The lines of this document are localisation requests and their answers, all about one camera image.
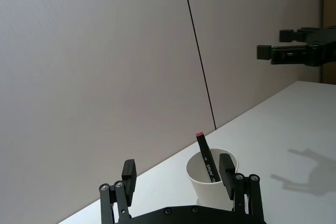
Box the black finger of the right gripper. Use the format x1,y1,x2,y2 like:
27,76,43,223
279,28,307,44
256,45,309,65

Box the brown wooden panel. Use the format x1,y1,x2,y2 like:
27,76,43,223
321,0,336,86

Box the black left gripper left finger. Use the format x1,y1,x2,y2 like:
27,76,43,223
99,158,138,224

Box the white paper cup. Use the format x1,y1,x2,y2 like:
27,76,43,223
185,148,240,211

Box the black marker with red end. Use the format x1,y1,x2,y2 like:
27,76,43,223
195,131,221,184

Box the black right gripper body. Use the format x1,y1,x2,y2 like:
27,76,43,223
301,26,336,68

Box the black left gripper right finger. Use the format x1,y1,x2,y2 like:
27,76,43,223
218,153,265,222

